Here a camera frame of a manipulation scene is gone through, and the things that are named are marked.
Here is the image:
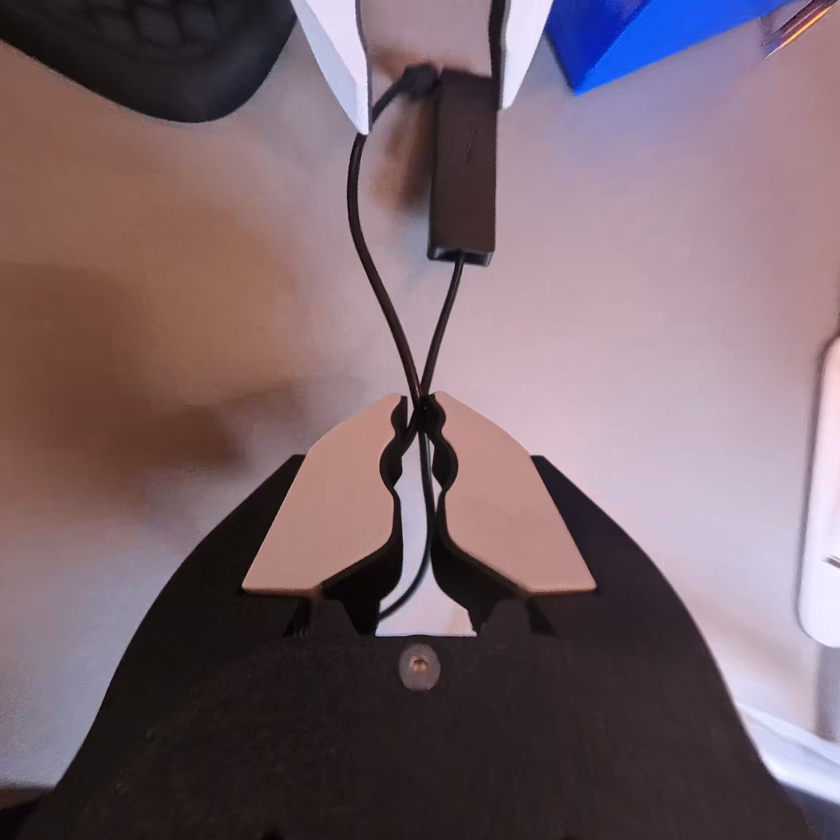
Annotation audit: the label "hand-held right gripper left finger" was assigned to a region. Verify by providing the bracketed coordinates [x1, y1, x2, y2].
[241, 392, 411, 601]

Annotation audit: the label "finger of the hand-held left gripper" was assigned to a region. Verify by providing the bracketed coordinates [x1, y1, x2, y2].
[489, 0, 553, 111]
[292, 0, 376, 137]

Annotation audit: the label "black hub cable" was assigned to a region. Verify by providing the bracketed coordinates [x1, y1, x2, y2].
[344, 61, 475, 626]

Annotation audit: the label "slim usb hub blue ports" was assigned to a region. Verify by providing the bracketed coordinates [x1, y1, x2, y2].
[425, 67, 501, 269]

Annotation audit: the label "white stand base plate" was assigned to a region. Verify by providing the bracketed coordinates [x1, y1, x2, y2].
[796, 331, 840, 647]

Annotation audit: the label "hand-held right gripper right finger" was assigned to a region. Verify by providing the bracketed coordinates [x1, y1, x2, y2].
[425, 390, 598, 599]

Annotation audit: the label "blue plastic bin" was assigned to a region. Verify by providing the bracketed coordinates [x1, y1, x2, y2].
[543, 0, 811, 97]

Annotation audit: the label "black quilted cushion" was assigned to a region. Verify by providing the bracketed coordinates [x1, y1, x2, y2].
[0, 0, 298, 124]

